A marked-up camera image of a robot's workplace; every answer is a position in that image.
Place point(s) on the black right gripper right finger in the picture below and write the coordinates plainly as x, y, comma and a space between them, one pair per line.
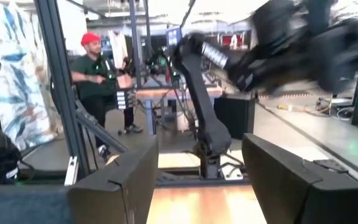
284, 189

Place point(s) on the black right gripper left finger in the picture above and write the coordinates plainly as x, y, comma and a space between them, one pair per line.
123, 193

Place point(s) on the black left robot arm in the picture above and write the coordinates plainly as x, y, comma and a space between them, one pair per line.
200, 99

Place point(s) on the black cabinet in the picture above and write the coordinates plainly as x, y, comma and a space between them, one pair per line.
235, 116

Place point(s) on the wooden workshop table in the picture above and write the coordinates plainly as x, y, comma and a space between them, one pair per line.
166, 92

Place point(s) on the blue white patterned curtain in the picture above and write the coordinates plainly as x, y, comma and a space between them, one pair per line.
20, 93

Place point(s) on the white hanging coat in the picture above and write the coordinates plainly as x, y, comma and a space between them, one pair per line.
118, 46

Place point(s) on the red cap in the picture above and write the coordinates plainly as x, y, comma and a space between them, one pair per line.
89, 38

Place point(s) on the blue monitor screen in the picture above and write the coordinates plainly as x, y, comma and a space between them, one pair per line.
173, 36

